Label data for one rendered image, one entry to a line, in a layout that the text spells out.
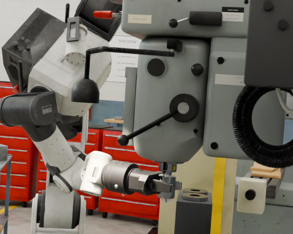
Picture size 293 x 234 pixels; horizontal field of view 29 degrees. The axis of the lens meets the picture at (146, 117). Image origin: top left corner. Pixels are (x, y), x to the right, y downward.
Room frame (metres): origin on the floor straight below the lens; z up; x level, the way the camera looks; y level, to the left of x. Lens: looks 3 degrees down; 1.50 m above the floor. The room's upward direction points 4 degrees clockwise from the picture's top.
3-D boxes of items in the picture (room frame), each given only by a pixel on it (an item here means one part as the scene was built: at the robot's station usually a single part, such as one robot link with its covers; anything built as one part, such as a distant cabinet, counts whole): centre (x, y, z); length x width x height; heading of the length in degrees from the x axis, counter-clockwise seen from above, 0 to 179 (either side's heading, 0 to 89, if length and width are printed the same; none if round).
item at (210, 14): (1.36, -0.10, 1.66); 0.12 x 0.04 x 0.04; 78
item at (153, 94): (1.50, -0.07, 1.47); 0.21 x 0.19 x 0.32; 168
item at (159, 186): (1.48, -0.05, 1.24); 0.06 x 0.02 x 0.03; 59
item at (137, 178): (1.55, 0.01, 1.24); 0.13 x 0.12 x 0.10; 149
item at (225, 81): (1.46, -0.26, 1.47); 0.24 x 0.19 x 0.26; 168
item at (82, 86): (1.47, 0.16, 1.48); 0.07 x 0.07 x 0.06
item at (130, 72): (1.53, 0.04, 1.44); 0.04 x 0.04 x 0.21; 78
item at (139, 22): (1.50, -0.11, 1.68); 0.34 x 0.24 x 0.10; 78
